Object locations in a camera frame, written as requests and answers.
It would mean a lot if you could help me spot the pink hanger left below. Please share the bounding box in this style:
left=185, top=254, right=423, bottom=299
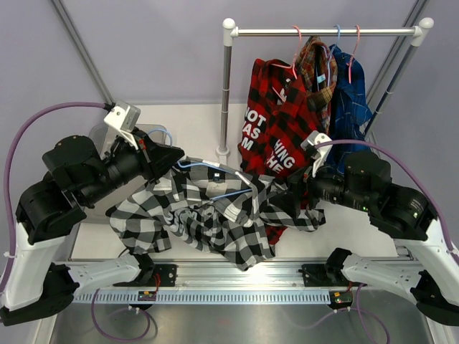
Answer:
left=270, top=25, right=303, bottom=80

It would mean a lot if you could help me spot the clear plastic bin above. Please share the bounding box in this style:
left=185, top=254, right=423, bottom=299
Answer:
left=85, top=124, right=171, bottom=224

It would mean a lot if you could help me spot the pink hanger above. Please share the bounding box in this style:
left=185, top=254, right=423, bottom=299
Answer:
left=347, top=25, right=361, bottom=84
left=270, top=25, right=303, bottom=80

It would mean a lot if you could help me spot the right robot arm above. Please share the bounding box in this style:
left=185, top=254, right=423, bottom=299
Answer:
left=270, top=150, right=458, bottom=326

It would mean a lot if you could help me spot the red black plaid shirt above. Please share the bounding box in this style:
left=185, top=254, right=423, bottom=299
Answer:
left=238, top=58, right=331, bottom=247

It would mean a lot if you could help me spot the black white plaid shirt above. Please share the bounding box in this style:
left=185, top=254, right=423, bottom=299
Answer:
left=106, top=163, right=326, bottom=271

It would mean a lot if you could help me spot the purple cable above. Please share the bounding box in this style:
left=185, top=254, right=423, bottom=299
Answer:
left=315, top=139, right=459, bottom=262
left=0, top=102, right=115, bottom=298

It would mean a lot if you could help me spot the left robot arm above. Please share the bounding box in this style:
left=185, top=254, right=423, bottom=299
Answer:
left=1, top=130, right=184, bottom=326

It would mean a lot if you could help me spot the aluminium rail base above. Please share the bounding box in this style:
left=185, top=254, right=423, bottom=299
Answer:
left=67, top=259, right=424, bottom=287

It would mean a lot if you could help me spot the light blue wire hanger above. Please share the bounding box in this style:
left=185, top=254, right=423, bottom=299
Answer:
left=147, top=128, right=241, bottom=184

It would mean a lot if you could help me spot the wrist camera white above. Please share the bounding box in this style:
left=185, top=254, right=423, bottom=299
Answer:
left=104, top=102, right=141, bottom=149
left=301, top=130, right=331, bottom=178

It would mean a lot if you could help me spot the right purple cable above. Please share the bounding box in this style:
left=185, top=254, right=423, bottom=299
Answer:
left=315, top=139, right=459, bottom=262

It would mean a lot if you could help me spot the brown plaid shirt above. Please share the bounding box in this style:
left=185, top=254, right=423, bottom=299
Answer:
left=295, top=36, right=338, bottom=121

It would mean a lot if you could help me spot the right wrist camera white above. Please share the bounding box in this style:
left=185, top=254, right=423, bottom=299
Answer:
left=301, top=130, right=331, bottom=178

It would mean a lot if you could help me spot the blue shirt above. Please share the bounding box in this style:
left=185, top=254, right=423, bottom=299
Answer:
left=324, top=44, right=374, bottom=169

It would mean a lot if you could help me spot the white slotted cable duct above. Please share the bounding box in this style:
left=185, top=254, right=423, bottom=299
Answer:
left=74, top=290, right=331, bottom=305

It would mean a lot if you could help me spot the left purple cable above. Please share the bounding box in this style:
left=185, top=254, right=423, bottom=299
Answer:
left=0, top=102, right=115, bottom=298

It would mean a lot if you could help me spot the clothes rack metal white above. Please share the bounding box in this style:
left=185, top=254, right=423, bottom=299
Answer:
left=216, top=17, right=434, bottom=163

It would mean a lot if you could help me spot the blue hanger right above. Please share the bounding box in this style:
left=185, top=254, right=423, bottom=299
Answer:
left=315, top=24, right=341, bottom=90

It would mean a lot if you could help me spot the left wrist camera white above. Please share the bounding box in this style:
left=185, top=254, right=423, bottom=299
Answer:
left=104, top=102, right=141, bottom=149

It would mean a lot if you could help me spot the pink hanger right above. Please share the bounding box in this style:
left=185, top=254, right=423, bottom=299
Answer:
left=347, top=25, right=361, bottom=84

